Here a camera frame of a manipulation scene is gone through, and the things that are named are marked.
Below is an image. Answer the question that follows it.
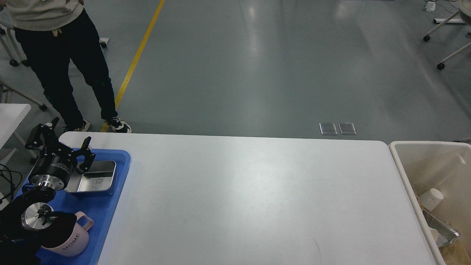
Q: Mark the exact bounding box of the white chair leg left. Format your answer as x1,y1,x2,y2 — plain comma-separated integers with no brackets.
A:
0,80,48,111

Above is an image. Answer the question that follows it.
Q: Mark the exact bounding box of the brown paper in bin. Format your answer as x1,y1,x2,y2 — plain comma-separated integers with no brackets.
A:
439,239,471,265

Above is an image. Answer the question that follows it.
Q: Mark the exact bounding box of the person in grey sweater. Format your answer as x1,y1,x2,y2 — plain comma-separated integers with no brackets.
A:
1,0,132,134

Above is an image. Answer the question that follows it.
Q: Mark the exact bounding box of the white side table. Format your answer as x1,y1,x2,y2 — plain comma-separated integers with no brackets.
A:
0,103,31,148

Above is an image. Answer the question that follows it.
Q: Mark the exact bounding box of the steel rectangular tray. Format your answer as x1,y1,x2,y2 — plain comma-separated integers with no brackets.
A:
64,160,117,195

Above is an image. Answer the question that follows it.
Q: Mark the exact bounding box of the white chair legs right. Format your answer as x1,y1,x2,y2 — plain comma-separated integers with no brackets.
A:
422,0,471,70

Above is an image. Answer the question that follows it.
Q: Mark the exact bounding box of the aluminium foil tray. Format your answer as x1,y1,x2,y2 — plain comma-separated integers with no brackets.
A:
422,208,460,248

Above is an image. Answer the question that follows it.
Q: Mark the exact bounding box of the grey chair on castors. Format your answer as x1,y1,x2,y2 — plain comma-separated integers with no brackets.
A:
1,6,30,67

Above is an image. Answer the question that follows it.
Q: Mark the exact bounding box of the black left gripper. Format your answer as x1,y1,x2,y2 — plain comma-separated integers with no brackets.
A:
25,117,96,191

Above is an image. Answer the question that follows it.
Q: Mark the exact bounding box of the white plastic bin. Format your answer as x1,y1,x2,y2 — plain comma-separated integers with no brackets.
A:
389,141,471,265

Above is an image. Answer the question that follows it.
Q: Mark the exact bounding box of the white paper cup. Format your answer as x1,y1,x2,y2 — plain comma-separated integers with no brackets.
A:
428,227,439,244

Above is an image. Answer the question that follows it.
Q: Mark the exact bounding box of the pink mug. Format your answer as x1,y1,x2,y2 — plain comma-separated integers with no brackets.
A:
41,211,94,257

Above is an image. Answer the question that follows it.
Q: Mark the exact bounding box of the floor socket plate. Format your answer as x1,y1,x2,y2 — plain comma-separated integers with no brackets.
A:
319,122,338,135
338,122,357,135

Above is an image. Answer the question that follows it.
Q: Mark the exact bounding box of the white cup in bin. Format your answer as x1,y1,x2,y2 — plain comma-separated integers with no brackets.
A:
418,188,445,211

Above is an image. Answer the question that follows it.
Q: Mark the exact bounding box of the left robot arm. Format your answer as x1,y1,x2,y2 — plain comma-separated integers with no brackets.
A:
1,117,96,265

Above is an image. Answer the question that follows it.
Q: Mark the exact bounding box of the right floor socket plate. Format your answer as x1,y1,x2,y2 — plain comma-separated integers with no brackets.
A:
338,122,357,135

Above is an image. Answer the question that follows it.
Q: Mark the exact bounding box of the left floor socket plate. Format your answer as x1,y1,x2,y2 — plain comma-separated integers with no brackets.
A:
319,122,338,135

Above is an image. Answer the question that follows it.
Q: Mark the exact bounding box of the blue plastic tray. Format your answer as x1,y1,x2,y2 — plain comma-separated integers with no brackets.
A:
36,149,131,265

